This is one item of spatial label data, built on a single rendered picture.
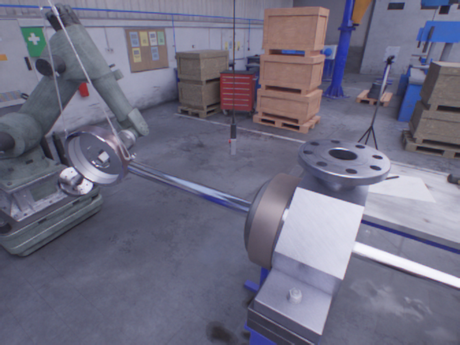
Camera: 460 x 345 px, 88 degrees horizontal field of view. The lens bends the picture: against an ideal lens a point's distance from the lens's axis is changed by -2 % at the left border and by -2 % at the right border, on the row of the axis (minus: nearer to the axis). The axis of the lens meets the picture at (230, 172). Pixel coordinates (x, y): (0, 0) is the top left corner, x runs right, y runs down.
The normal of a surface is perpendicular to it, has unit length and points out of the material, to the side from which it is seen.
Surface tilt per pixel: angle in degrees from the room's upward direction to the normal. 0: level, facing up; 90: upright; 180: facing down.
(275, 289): 0
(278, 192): 20
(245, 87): 90
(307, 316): 0
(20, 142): 90
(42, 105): 90
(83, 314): 0
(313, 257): 45
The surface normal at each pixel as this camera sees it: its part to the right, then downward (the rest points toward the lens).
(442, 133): -0.46, 0.44
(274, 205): -0.29, -0.47
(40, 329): 0.00, -0.87
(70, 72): 0.11, 0.52
